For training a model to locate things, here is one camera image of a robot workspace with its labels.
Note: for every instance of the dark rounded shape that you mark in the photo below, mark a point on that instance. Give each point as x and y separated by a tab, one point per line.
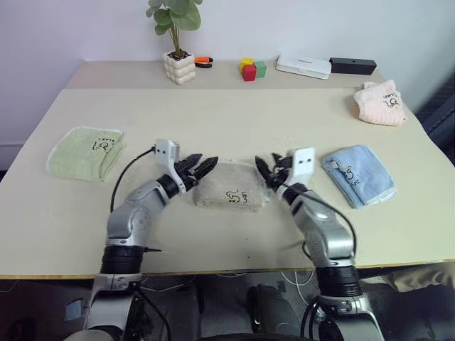
270	312

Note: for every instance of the green cube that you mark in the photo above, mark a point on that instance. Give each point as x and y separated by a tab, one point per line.
261	70

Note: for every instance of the white flat box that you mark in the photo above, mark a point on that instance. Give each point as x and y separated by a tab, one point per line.
302	66

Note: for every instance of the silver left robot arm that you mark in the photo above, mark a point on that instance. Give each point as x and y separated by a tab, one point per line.
131	220

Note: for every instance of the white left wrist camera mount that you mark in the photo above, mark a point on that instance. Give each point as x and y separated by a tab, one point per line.
165	152

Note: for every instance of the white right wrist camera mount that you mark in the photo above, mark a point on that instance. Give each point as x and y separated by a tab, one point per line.
304	165

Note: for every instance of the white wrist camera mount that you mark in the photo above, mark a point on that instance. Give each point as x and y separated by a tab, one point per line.
165	152
304	165

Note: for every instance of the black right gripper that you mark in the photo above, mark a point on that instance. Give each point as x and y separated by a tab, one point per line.
282	172

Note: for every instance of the green leafy plant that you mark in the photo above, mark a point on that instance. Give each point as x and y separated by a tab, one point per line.
176	14

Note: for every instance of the blue folded towel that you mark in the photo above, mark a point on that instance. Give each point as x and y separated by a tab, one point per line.
359	174

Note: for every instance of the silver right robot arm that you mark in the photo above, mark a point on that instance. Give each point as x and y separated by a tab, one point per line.
327	227

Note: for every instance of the yellow block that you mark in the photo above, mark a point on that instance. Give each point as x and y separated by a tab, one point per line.
246	62

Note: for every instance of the pink folded towel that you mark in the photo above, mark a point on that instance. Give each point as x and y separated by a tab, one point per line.
380	104

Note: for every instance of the green folded towel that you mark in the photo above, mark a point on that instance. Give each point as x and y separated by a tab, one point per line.
81	154

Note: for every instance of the dark ribbed fabric object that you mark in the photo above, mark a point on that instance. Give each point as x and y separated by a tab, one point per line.
440	120

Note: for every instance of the red cube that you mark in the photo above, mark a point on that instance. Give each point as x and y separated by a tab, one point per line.
249	73

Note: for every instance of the cream bubble plant pot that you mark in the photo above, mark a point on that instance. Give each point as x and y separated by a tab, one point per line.
179	69

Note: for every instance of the beige towel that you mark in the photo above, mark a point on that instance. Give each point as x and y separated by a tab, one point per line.
231	188

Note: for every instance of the black rectangular box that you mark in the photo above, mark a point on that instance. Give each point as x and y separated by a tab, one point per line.
353	66

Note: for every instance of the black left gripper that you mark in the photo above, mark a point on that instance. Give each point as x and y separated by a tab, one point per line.
185	174

